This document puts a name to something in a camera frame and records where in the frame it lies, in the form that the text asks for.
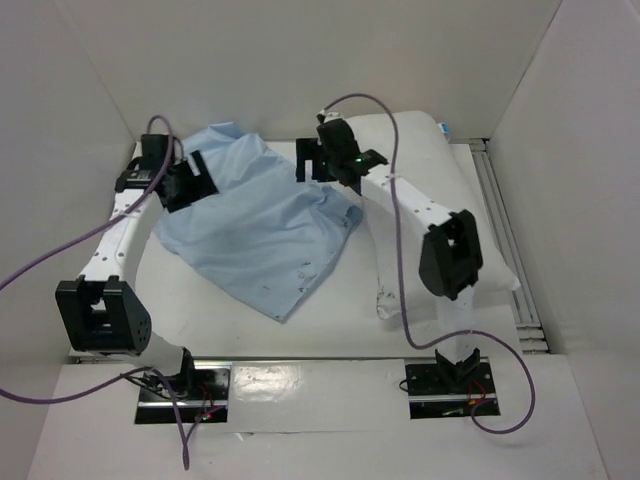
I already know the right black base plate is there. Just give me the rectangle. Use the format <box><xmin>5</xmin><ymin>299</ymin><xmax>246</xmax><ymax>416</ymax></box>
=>
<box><xmin>398</xmin><ymin>358</ymin><xmax>500</xmax><ymax>420</ymax></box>

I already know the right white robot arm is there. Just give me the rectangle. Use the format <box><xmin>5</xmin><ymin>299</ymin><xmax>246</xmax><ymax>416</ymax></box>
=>
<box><xmin>296</xmin><ymin>110</ymin><xmax>484</xmax><ymax>392</ymax></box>

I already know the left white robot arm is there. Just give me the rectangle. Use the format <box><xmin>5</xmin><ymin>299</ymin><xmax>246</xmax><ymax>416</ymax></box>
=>
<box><xmin>55</xmin><ymin>134</ymin><xmax>219</xmax><ymax>399</ymax></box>

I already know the purple cable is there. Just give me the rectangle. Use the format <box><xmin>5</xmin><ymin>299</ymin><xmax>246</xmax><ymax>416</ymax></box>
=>
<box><xmin>0</xmin><ymin>115</ymin><xmax>216</xmax><ymax>471</ymax></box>
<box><xmin>319</xmin><ymin>93</ymin><xmax>537</xmax><ymax>435</ymax></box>

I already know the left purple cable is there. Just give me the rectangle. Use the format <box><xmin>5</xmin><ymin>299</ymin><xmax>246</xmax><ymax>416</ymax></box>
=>
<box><xmin>0</xmin><ymin>115</ymin><xmax>216</xmax><ymax>471</ymax></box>

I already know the light blue pillowcase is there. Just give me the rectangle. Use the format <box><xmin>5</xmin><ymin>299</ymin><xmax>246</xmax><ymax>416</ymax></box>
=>
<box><xmin>154</xmin><ymin>122</ymin><xmax>363</xmax><ymax>323</ymax></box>

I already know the white pillow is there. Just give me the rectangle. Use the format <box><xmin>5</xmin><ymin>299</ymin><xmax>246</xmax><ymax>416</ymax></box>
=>
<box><xmin>363</xmin><ymin>111</ymin><xmax>520</xmax><ymax>321</ymax></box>

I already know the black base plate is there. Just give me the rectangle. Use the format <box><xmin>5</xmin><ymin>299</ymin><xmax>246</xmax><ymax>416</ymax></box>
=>
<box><xmin>398</xmin><ymin>358</ymin><xmax>500</xmax><ymax>420</ymax></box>
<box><xmin>129</xmin><ymin>361</ymin><xmax>231</xmax><ymax>425</ymax></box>

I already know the aluminium rail frame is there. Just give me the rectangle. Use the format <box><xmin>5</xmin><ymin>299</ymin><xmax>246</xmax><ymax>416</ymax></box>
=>
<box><xmin>470</xmin><ymin>139</ymin><xmax>551</xmax><ymax>355</ymax></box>

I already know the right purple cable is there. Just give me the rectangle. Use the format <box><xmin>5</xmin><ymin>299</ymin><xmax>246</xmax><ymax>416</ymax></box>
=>
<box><xmin>319</xmin><ymin>93</ymin><xmax>537</xmax><ymax>435</ymax></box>

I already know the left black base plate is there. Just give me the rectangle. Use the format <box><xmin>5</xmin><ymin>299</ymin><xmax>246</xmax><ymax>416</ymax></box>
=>
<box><xmin>129</xmin><ymin>361</ymin><xmax>231</xmax><ymax>425</ymax></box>

